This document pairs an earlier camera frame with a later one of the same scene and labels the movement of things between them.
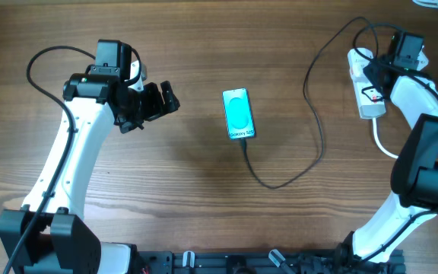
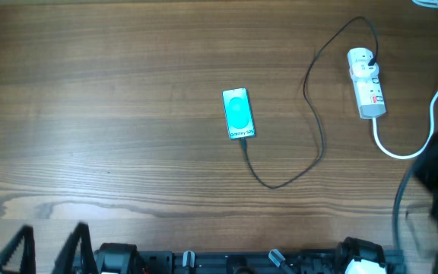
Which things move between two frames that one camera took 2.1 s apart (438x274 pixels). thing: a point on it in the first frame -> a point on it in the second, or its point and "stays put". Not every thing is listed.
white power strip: x=369 y=99 stays put
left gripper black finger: x=171 y=103 -> x=64 y=262
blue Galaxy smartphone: x=239 y=118 stays put
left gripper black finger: x=153 y=102 -> x=27 y=262
